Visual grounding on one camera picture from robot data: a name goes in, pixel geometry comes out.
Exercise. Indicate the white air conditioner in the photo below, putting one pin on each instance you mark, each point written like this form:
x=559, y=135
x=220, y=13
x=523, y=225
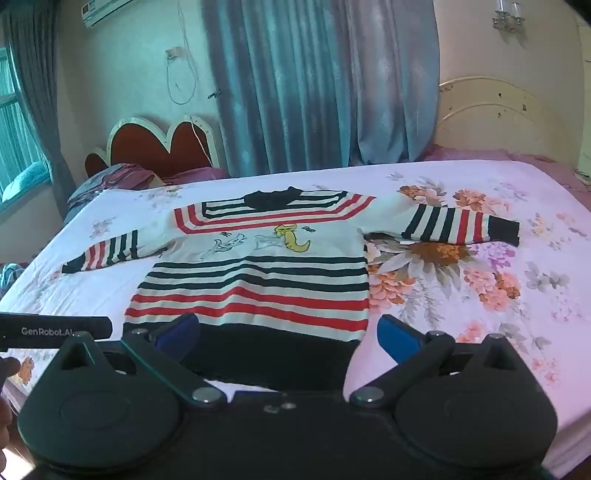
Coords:
x=99, y=11

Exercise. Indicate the wall socket with plug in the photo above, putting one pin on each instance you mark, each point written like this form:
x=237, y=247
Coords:
x=175, y=53

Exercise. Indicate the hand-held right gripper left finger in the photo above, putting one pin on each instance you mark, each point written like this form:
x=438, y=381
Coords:
x=178, y=331

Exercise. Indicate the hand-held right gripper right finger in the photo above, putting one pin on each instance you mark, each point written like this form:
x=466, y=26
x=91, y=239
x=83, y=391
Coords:
x=396, y=339

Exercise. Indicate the striped knit sweater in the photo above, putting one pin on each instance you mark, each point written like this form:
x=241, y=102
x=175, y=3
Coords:
x=258, y=277

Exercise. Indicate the stack of folded bedding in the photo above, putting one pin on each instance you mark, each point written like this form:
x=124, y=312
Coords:
x=111, y=182

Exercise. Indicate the light blue quilt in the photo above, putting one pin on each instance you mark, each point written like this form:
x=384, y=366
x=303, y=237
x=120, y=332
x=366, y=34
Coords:
x=23, y=184

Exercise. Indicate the person's left hand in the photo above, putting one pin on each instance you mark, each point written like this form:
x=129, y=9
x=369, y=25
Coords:
x=8, y=367

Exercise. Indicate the cream headboard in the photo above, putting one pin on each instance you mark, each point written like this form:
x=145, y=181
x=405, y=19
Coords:
x=498, y=124

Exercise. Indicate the purple bed sheet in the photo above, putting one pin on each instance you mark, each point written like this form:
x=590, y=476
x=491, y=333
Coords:
x=461, y=152

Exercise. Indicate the grey window curtain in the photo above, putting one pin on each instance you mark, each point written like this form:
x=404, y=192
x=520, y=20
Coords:
x=41, y=115

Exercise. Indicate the bed with floral sheet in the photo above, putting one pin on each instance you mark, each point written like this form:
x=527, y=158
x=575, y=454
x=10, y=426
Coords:
x=508, y=295

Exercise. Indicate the red heart-shaped headboard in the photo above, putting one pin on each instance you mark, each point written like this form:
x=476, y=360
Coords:
x=138, y=147

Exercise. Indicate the crystal wall lamp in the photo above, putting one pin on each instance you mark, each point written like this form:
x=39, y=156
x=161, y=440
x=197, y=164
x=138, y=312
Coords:
x=505, y=18

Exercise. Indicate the magenta pillow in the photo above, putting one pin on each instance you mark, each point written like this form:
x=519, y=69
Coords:
x=194, y=175

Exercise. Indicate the blue patterned quilt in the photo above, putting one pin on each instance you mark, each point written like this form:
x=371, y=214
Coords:
x=10, y=279

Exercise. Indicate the blue patterned curtain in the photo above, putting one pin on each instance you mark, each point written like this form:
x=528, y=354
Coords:
x=286, y=92
x=392, y=83

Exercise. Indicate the window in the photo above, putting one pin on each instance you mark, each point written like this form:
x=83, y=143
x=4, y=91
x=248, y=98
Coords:
x=14, y=124

